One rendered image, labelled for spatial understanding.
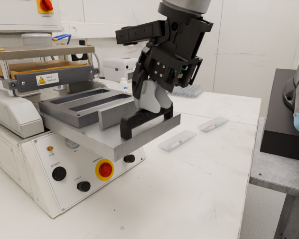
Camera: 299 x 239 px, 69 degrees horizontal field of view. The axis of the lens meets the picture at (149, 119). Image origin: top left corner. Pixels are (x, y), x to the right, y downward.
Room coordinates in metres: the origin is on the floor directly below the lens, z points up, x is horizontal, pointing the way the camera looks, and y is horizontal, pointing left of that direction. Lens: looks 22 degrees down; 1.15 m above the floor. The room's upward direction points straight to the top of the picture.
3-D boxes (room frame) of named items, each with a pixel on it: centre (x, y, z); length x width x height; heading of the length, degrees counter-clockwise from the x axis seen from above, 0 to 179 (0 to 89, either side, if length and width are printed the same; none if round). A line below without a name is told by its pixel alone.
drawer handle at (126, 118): (0.42, 0.00, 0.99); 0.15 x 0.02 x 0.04; 141
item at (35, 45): (0.72, 0.34, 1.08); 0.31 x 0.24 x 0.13; 141
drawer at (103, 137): (0.50, 0.11, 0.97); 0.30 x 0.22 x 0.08; 51
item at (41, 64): (0.69, 0.32, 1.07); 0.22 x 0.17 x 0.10; 141
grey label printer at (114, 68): (1.73, 0.21, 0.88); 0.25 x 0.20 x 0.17; 56
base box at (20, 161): (0.69, 0.31, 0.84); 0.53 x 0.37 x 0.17; 51
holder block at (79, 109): (0.53, 0.14, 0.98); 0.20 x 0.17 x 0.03; 141
